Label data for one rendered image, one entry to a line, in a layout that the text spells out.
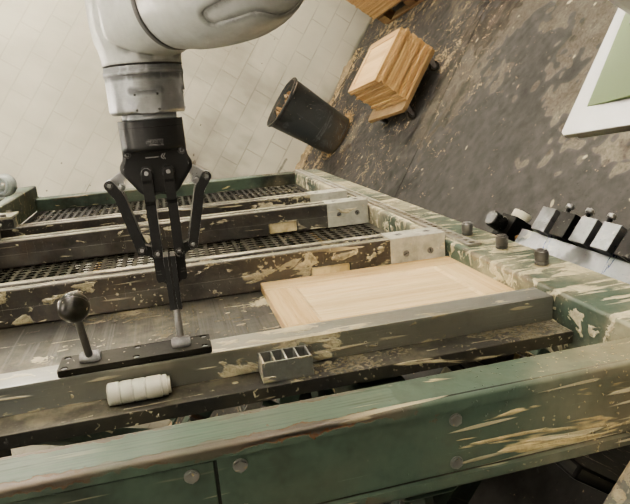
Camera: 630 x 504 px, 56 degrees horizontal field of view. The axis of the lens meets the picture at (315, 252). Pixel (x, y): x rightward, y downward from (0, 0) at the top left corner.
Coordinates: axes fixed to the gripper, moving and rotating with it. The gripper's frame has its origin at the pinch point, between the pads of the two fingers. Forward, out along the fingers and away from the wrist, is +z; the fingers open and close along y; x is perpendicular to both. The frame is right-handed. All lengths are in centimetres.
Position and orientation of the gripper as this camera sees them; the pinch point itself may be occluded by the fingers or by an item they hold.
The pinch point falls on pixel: (172, 280)
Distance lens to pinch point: 78.0
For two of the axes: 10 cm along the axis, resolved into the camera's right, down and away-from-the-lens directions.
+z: 0.7, 9.7, 2.5
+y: 9.7, -1.3, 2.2
